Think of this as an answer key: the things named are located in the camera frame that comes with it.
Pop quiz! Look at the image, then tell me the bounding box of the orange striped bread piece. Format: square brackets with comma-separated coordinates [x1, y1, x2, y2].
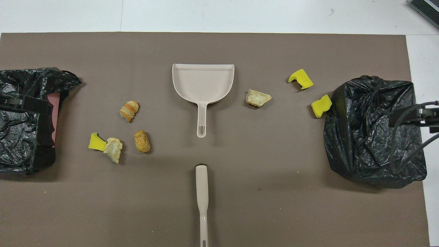
[119, 100, 140, 123]

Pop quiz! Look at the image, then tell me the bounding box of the small yellow sponge piece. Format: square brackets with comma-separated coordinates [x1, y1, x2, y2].
[88, 132, 107, 152]

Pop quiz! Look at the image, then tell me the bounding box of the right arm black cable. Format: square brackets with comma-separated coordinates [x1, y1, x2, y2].
[389, 101, 439, 174]

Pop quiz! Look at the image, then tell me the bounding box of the pink bin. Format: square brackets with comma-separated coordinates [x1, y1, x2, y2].
[46, 93, 61, 148]

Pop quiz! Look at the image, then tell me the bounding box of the black plastic trash bag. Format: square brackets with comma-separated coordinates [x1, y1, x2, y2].
[323, 75, 428, 189]
[0, 67, 82, 174]

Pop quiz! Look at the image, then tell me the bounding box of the beige brush with black bristles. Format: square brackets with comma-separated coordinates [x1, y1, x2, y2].
[195, 165, 210, 247]

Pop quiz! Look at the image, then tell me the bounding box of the brown cork-like bread piece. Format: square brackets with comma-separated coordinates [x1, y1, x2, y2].
[134, 130, 151, 154]

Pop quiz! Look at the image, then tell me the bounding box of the brown paper table mat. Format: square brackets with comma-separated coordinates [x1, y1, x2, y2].
[0, 32, 431, 247]

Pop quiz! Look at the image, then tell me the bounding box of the blocky yellow sponge piece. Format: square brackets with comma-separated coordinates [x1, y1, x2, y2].
[311, 94, 333, 119]

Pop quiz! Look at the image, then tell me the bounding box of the beige plastic dustpan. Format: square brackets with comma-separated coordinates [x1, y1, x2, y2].
[172, 63, 235, 138]

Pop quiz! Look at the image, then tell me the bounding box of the dark grey ribbed object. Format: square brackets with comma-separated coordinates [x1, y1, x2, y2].
[407, 0, 439, 30]

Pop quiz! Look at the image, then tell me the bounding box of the hooked yellow sponge piece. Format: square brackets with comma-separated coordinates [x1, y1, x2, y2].
[288, 69, 314, 90]

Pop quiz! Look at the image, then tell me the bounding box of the pale cream scrap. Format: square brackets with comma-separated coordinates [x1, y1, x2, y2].
[103, 137, 123, 164]

